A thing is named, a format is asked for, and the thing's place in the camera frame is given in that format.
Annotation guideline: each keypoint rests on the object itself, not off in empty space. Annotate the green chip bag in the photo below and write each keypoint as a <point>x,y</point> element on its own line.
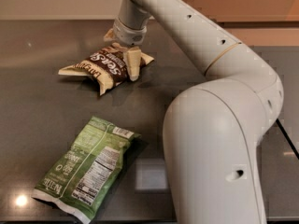
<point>80,180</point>

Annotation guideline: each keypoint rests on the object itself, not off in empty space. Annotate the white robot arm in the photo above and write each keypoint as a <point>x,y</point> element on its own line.
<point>212,130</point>

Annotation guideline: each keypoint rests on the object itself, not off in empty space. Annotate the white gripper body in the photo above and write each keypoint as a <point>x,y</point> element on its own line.
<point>128,34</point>

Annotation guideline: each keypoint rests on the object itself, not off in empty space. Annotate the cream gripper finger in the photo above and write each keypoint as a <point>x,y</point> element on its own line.
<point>132,58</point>
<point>109,36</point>

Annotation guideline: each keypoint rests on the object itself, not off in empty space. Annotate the brown chip bag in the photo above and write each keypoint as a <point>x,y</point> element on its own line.
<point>106,66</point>

